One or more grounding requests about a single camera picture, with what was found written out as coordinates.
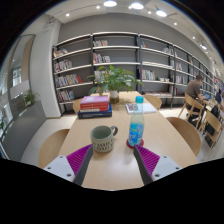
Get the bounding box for rounded tan chair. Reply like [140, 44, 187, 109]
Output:
[72, 97, 83, 115]
[142, 94, 164, 111]
[165, 116, 203, 158]
[37, 128, 71, 169]

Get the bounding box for red hardcover book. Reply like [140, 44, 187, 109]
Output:
[79, 102, 110, 110]
[79, 106, 111, 113]

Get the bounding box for dark blue book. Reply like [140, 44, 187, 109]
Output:
[77, 103, 113, 120]

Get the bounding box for green patterned ceramic mug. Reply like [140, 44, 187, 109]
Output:
[89, 124, 119, 154]

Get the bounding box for green potted plant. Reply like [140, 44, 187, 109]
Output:
[87, 64, 145, 104]

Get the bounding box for white book with printed cover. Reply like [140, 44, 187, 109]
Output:
[125, 102, 158, 115]

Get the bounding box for small background potted plant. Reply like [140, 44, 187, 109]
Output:
[23, 89, 38, 108]

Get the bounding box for wooden slatted chair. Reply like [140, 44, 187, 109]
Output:
[199, 109, 224, 149]
[177, 92, 207, 129]

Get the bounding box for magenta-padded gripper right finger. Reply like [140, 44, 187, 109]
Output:
[133, 144, 183, 186]

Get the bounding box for person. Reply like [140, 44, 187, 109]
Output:
[184, 73, 206, 116]

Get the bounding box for pink book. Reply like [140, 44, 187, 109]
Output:
[79, 95, 110, 105]

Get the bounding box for grey bookshelf unit with books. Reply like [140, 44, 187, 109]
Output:
[51, 31, 221, 116]

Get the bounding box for round ceiling lights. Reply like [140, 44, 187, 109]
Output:
[64, 0, 209, 51]

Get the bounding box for clear bottle with blue cap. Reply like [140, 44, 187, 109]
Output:
[127, 95, 146, 148]

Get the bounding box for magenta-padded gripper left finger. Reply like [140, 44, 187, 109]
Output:
[43, 143, 95, 187]

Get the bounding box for flat round red coaster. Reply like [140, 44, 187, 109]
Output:
[125, 137, 145, 150]

